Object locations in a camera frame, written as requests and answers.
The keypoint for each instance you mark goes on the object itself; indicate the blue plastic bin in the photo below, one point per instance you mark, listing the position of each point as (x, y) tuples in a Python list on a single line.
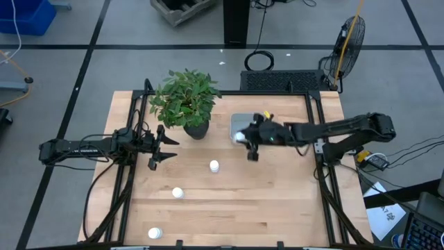
[(26, 15)]

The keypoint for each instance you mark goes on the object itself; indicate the grey plastic basket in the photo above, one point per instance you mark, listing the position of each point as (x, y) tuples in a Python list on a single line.
[(239, 121)]

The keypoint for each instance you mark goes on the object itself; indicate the grey stand base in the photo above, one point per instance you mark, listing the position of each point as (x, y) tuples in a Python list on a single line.
[(14, 87)]

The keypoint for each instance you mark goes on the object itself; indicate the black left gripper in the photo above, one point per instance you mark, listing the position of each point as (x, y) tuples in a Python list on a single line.
[(151, 144)]

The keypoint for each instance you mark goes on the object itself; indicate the black power adapter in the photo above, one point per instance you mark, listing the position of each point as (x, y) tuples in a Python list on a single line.
[(378, 162)]

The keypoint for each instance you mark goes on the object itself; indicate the white paper sheet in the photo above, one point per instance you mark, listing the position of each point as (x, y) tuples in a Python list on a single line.
[(385, 218)]

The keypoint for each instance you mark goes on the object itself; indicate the black floor fan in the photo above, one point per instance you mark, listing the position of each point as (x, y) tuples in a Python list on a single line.
[(357, 38)]

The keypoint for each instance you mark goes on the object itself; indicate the black upright column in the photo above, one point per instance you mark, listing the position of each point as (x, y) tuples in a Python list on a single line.
[(236, 22)]

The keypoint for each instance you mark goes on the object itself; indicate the green potted plant black pot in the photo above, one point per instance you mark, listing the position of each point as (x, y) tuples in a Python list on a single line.
[(185, 100)]

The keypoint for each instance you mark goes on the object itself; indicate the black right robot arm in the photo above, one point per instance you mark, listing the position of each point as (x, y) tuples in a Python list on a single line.
[(347, 128)]

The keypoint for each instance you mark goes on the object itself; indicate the yellow pole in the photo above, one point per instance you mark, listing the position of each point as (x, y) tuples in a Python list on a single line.
[(347, 41)]

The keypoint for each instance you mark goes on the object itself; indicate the black aluminium table frame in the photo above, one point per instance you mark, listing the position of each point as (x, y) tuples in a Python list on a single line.
[(270, 93)]

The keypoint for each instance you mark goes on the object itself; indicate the grey wooden pallet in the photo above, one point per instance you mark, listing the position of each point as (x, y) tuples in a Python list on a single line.
[(180, 12)]

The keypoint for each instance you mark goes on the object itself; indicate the yellow plug block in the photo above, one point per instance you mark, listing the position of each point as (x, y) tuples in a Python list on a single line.
[(362, 156)]

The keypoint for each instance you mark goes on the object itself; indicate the black round foot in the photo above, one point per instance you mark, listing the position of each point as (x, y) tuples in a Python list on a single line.
[(28, 80)]

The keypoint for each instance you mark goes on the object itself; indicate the yellow tag on gripper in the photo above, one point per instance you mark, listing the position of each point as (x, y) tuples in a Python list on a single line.
[(267, 114)]

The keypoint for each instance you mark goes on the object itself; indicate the black keyboard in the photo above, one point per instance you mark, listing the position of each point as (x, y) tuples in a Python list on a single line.
[(425, 234)]

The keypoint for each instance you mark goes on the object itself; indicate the white pill bottle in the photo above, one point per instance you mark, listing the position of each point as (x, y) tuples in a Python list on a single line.
[(177, 192), (238, 137), (155, 233), (214, 166)]

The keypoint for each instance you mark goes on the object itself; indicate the black floor bar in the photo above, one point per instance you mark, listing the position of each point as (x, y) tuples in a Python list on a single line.
[(399, 194)]

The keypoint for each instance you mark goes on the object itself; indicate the black laptop case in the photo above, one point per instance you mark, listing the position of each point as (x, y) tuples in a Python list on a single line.
[(431, 206)]

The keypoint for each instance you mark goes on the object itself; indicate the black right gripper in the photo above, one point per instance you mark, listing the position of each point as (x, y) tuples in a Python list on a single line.
[(272, 133)]

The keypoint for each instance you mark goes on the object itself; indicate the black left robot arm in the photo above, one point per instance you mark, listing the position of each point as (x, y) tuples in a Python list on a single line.
[(76, 147)]

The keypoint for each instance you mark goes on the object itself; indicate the black perforated box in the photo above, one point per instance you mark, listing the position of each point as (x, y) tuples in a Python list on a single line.
[(282, 80)]

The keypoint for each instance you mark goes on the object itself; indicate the black object at floor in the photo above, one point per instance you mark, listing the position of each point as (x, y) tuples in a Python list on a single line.
[(5, 118)]

